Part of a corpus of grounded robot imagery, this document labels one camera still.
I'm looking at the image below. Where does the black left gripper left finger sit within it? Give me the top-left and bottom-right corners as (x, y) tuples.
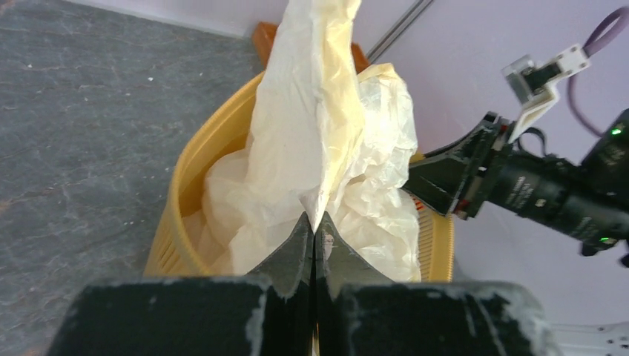
(47, 215), (314, 355)

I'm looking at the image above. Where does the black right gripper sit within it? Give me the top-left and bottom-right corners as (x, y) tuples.
(403, 112), (513, 220)

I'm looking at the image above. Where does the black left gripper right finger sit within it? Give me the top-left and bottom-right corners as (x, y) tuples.
(314, 214), (561, 355)

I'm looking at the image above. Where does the cream translucent plastic trash bag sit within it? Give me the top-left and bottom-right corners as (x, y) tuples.
(186, 1), (421, 282)

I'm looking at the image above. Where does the yellow mesh trash bin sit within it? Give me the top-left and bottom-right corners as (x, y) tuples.
(144, 73), (454, 282)

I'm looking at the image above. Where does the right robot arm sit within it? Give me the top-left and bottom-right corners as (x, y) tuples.
(404, 111), (628, 257)

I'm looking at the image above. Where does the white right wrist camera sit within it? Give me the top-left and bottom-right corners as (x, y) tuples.
(501, 44), (590, 144)

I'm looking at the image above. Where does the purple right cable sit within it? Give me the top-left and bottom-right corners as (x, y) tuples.
(567, 5), (629, 139)

